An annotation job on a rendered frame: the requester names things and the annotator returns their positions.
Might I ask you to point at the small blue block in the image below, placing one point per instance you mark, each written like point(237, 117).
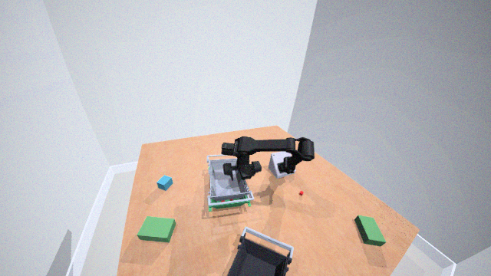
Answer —
point(165, 182)

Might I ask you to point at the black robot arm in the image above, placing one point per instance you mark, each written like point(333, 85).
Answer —
point(245, 146)

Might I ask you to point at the green plastic tray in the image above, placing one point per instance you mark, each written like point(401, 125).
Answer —
point(235, 204)

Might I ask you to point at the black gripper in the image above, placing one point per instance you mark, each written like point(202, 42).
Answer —
point(228, 168)

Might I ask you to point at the green flat box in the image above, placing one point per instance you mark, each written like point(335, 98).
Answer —
point(157, 229)
point(369, 230)

